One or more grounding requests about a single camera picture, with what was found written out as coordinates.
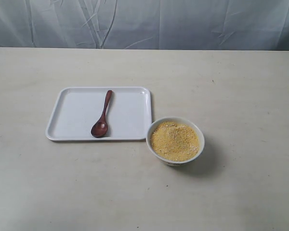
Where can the dark brown wooden spoon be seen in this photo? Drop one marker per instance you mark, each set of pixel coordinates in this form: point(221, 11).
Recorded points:
point(100, 128)

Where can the yellow grainy powder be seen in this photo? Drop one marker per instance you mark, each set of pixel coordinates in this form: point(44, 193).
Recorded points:
point(174, 141)

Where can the white ceramic bowl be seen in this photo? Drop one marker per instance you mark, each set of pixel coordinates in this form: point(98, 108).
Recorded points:
point(181, 121)

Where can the white plastic tray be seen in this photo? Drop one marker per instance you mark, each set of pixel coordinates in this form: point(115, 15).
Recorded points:
point(77, 109)

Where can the white backdrop curtain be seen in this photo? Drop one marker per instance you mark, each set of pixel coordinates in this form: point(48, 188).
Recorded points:
point(146, 24)

